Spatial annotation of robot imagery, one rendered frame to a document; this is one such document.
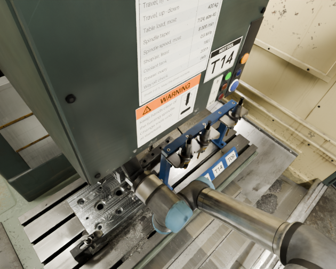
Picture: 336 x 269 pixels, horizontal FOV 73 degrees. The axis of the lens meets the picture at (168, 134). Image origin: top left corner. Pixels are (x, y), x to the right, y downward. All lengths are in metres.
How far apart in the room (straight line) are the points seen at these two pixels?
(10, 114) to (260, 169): 1.34
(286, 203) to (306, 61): 0.84
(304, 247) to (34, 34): 0.51
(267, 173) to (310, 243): 1.06
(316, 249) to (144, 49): 0.44
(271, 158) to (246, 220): 1.02
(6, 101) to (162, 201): 0.71
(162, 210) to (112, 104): 0.35
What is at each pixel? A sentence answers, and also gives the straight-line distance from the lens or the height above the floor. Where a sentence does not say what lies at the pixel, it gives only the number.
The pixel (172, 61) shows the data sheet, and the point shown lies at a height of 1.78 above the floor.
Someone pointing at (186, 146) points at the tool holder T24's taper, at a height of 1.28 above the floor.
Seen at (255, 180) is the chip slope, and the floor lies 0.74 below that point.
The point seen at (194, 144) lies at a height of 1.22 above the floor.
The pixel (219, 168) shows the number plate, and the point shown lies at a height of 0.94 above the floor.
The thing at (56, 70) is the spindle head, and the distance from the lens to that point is 0.26.
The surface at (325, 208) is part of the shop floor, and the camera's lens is 2.67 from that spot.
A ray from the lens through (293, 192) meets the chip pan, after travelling 1.71.
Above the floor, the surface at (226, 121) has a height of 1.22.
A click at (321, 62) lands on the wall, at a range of 1.30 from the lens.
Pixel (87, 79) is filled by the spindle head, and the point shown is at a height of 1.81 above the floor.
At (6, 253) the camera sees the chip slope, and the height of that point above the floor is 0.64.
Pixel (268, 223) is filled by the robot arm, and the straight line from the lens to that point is 0.58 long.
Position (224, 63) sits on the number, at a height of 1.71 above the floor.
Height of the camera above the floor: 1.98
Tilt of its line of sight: 52 degrees down
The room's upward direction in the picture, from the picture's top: 7 degrees clockwise
